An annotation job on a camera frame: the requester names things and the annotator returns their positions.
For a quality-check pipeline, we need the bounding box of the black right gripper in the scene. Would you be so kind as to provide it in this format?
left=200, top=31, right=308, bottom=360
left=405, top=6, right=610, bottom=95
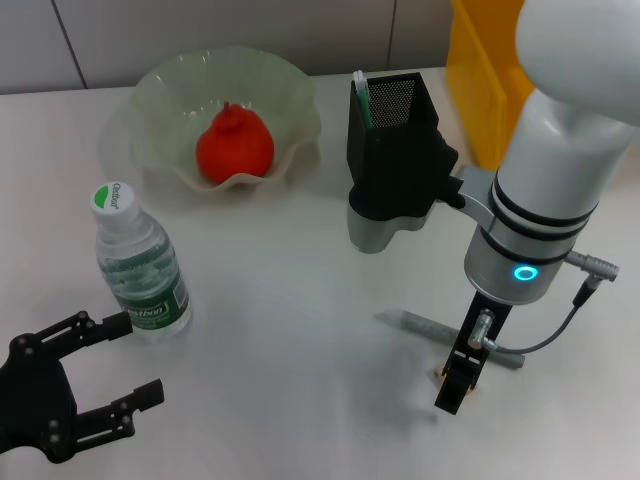
left=434, top=288, right=515, bottom=417

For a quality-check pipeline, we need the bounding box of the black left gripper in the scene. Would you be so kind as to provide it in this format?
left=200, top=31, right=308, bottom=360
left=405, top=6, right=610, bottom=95
left=0, top=309, right=166, bottom=465

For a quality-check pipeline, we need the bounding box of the beige eraser with barcode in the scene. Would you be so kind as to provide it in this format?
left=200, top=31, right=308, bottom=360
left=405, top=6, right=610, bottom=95
left=432, top=366, right=482, bottom=397

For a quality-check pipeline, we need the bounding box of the clear water bottle green label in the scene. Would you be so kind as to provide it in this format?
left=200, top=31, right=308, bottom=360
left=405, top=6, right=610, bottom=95
left=89, top=180, right=194, bottom=346

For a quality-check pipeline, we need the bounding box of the red-orange knobbed orange fruit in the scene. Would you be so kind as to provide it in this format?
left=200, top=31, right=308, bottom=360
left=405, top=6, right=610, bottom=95
left=194, top=101, right=276, bottom=186

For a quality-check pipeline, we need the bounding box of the mint green pen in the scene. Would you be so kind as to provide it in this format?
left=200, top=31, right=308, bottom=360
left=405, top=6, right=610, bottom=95
left=351, top=70, right=374, bottom=131

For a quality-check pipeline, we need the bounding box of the grey glitter pen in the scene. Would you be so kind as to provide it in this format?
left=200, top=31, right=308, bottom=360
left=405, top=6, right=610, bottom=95
left=374, top=308, right=527, bottom=373

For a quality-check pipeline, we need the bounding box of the black mesh pen holder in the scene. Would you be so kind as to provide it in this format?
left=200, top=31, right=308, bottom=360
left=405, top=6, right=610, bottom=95
left=346, top=72, right=441, bottom=187

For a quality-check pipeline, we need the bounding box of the translucent green wavy glass bowl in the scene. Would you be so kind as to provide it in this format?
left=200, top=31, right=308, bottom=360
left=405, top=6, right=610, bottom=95
left=127, top=47, right=322, bottom=194

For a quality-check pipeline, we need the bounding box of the yellow plastic storage bin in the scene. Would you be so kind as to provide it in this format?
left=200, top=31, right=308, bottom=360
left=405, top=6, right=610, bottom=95
left=444, top=0, right=537, bottom=172

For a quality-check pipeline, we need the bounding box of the grey right arm cable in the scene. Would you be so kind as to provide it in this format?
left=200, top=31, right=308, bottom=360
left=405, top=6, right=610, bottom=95
left=469, top=249, right=622, bottom=354

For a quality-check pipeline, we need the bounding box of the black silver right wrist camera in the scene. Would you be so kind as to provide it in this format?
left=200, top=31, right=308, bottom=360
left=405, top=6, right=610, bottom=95
left=347, top=130, right=464, bottom=255

